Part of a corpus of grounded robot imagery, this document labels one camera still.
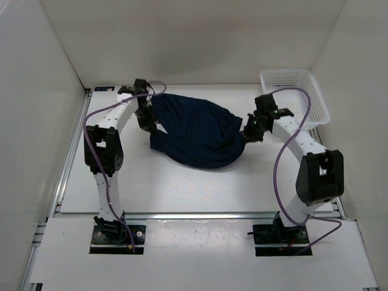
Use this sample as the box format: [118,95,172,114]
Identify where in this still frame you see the aluminium front rail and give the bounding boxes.
[125,212,276,220]

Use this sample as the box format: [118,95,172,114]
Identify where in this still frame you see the aluminium right side rail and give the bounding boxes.
[309,127,346,219]

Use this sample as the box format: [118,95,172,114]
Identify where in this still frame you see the white plastic basket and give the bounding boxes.
[259,69,330,130]

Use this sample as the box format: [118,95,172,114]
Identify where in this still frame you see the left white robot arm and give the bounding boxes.
[83,79,157,247]

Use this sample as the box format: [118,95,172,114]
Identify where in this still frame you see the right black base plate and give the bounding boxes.
[247,224,313,257]

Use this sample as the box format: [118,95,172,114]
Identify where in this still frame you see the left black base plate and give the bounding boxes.
[89,222,146,255]

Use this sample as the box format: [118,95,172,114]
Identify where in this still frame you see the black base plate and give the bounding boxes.
[89,222,146,255]
[247,224,313,257]

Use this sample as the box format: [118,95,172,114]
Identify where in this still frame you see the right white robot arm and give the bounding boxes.
[243,93,344,243]

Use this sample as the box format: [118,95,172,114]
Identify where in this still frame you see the aluminium rail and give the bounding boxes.
[309,127,346,219]
[125,212,276,220]
[45,89,93,222]

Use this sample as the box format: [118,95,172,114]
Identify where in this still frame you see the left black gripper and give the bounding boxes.
[133,103,158,134]

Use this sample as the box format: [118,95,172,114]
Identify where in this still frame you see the navy blue shorts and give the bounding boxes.
[150,93,246,170]

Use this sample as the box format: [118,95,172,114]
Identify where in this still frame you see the aluminium left side rail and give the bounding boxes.
[45,89,93,222]

